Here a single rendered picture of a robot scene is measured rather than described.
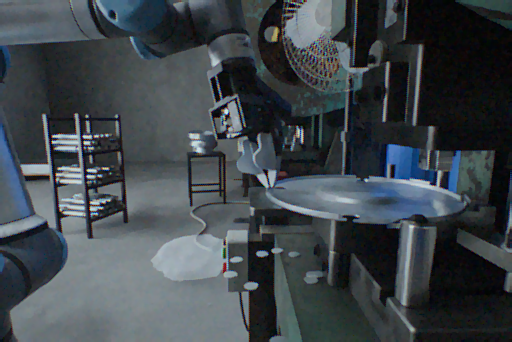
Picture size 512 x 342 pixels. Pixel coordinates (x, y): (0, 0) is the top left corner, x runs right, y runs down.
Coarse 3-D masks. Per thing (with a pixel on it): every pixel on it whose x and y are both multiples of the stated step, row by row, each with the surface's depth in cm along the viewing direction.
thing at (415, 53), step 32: (384, 0) 49; (384, 32) 49; (384, 64) 43; (416, 64) 40; (448, 64) 39; (480, 64) 39; (384, 96) 43; (416, 96) 40; (448, 96) 40; (480, 96) 40
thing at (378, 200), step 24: (288, 192) 51; (312, 192) 51; (336, 192) 48; (360, 192) 48; (384, 192) 48; (408, 192) 51; (432, 192) 51; (336, 216) 37; (360, 216) 38; (384, 216) 38; (408, 216) 38; (432, 216) 36; (456, 216) 38
